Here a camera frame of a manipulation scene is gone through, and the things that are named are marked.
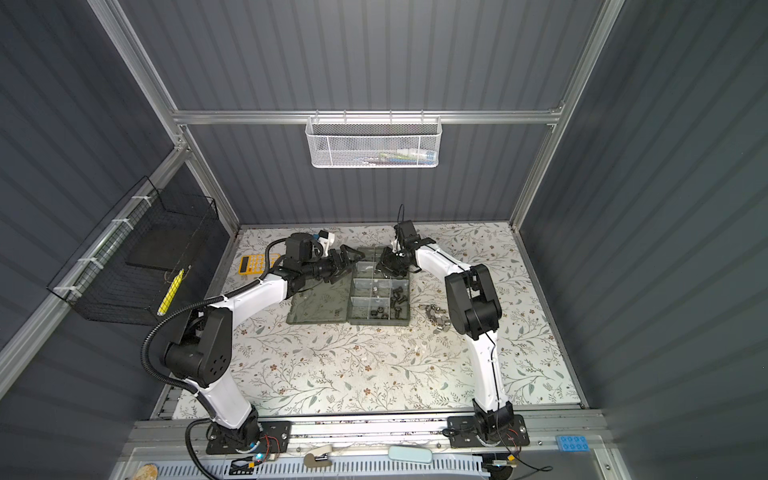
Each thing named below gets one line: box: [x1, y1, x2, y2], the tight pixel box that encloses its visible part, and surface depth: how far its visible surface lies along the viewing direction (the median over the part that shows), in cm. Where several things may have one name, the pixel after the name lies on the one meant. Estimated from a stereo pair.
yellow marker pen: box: [156, 268, 185, 316], surface depth 70 cm
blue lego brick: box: [556, 435, 591, 452], surface depth 73 cm
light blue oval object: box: [388, 445, 433, 464], surface depth 71 cm
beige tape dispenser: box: [303, 453, 332, 467], surface depth 71 cm
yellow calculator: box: [238, 253, 281, 275], surface depth 108 cm
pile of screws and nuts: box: [418, 304, 451, 333], surface depth 96 cm
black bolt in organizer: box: [390, 286, 407, 319], surface depth 100 cm
